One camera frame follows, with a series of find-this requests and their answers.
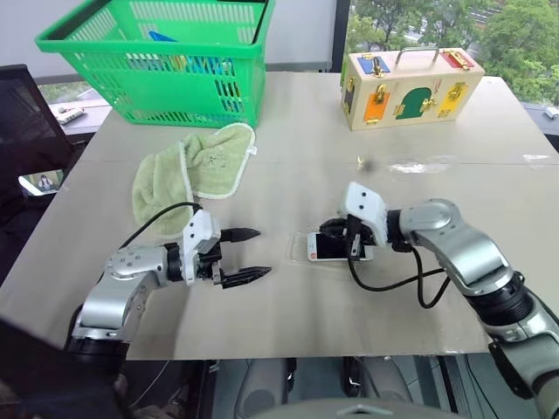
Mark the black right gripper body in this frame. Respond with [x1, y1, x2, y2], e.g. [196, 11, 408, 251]
[347, 215, 381, 250]

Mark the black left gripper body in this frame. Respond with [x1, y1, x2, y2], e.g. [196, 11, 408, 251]
[194, 230, 228, 287]

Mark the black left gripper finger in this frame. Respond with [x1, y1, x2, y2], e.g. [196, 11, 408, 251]
[220, 226, 262, 244]
[217, 264, 273, 291]

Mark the white smartphone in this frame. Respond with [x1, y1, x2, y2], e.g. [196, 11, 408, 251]
[307, 230, 376, 263]

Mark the clear plastic phone case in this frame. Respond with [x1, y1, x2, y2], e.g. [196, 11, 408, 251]
[286, 231, 316, 264]

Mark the light green towel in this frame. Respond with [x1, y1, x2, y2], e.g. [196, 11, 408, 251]
[131, 122, 258, 241]

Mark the grey rounded shape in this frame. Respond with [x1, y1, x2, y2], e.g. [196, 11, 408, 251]
[237, 357, 290, 412]

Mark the wooden lock latch box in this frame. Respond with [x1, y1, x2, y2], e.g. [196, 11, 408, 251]
[339, 46, 487, 132]

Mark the green plastic shopping basket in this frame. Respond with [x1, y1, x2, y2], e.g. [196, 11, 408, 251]
[34, 0, 277, 129]

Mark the framed photo card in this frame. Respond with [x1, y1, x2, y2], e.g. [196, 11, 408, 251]
[18, 169, 67, 196]

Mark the small white device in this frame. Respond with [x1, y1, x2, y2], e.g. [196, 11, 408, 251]
[53, 104, 85, 126]

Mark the black office chair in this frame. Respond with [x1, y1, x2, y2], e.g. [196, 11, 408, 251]
[0, 64, 85, 229]

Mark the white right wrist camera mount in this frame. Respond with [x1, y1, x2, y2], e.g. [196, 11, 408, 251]
[342, 181, 390, 246]

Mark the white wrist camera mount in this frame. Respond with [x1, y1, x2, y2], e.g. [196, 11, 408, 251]
[181, 209, 222, 287]
[342, 181, 390, 246]

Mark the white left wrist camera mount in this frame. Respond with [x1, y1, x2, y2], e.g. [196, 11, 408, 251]
[181, 209, 222, 287]

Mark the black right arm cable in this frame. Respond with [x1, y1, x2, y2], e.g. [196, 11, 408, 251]
[346, 243, 452, 309]

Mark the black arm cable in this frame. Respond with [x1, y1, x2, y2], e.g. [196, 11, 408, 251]
[119, 202, 204, 251]
[346, 243, 452, 309]

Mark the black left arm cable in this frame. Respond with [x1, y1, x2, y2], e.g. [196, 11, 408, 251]
[119, 202, 204, 251]

